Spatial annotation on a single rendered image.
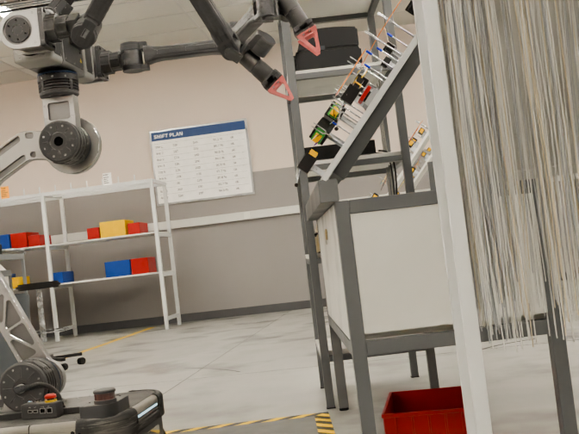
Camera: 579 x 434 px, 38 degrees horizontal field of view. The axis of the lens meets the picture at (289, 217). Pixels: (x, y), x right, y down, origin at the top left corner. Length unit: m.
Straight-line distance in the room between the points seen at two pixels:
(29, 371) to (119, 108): 8.20
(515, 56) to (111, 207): 9.30
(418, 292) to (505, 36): 0.88
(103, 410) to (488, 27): 1.61
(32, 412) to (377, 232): 1.26
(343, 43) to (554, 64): 2.09
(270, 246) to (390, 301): 7.98
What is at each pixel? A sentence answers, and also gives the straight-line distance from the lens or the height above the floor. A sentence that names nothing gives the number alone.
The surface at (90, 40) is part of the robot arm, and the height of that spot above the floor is 1.39.
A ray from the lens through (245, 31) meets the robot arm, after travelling 2.88.
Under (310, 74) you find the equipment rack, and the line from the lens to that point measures 3.67.
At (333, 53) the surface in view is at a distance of 3.77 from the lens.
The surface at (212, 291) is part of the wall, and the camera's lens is 10.47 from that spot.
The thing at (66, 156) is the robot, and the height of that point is 1.08.
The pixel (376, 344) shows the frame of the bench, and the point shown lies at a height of 0.39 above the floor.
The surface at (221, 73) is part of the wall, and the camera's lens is 10.66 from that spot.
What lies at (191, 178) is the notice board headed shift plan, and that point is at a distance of 10.52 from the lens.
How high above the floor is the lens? 0.66
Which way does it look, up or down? 3 degrees up
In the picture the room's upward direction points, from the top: 7 degrees counter-clockwise
